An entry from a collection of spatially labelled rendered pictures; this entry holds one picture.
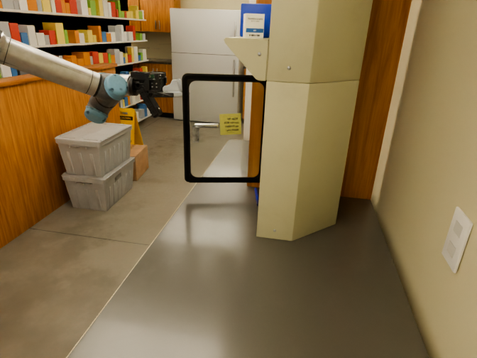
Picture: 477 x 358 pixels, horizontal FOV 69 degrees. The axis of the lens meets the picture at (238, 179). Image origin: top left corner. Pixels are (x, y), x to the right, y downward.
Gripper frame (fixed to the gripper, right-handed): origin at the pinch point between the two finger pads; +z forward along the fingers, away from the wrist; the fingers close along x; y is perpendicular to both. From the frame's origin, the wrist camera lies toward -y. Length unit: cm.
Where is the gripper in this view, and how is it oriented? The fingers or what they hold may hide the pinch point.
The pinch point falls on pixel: (186, 95)
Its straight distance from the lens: 128.6
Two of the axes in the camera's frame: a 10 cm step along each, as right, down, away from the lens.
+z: 9.8, 1.1, -1.5
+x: 1.8, -3.8, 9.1
